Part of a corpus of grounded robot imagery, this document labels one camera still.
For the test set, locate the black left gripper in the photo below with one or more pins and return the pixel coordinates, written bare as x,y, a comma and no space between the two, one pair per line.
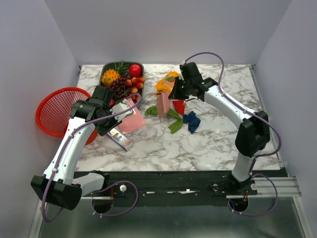
103,131

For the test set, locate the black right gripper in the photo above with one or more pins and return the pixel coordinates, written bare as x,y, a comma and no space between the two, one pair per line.
175,94

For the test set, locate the silver toothpaste box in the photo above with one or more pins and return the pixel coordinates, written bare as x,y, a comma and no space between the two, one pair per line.
120,139

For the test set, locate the pink hand brush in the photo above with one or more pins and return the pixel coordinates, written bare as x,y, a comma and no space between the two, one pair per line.
163,104

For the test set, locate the pink plastic dustpan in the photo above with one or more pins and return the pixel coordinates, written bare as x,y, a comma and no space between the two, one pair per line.
133,122

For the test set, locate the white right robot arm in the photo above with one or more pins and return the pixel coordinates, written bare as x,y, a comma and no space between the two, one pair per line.
253,132

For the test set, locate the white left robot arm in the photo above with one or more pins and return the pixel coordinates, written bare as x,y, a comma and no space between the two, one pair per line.
71,148

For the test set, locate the orange snack bag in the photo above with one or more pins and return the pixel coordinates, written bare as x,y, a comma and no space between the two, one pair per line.
167,83

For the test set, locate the red paper scrap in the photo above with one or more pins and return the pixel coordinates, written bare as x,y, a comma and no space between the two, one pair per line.
179,106

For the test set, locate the blue crumpled paper scrap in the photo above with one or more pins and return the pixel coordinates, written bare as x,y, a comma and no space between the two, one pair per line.
192,121

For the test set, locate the purple toy grapes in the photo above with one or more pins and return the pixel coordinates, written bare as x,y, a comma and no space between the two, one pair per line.
121,87

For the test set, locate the toy cherries bunch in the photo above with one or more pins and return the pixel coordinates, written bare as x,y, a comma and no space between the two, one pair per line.
135,85

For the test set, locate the red toy apple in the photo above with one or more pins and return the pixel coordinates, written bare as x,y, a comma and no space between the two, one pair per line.
135,70

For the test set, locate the toy pineapple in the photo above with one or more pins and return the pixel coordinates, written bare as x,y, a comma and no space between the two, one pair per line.
116,71

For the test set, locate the red mesh waste basket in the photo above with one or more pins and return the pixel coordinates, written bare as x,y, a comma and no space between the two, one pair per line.
53,113

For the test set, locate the grey fruit tray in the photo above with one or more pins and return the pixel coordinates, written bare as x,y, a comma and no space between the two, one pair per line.
107,66

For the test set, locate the aluminium frame rail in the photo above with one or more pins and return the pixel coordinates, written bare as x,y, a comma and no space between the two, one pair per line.
263,188

